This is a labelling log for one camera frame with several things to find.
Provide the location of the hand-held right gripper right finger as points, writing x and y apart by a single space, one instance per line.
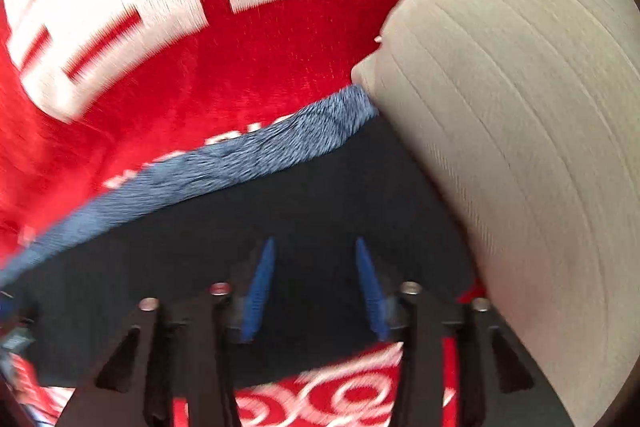
369 289

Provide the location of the black pants with blue waistband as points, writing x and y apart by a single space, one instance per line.
200 232

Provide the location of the grey pillow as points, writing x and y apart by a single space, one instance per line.
500 107

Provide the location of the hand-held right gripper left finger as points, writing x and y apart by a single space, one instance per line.
260 289

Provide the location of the red printed blanket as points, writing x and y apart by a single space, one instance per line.
250 57

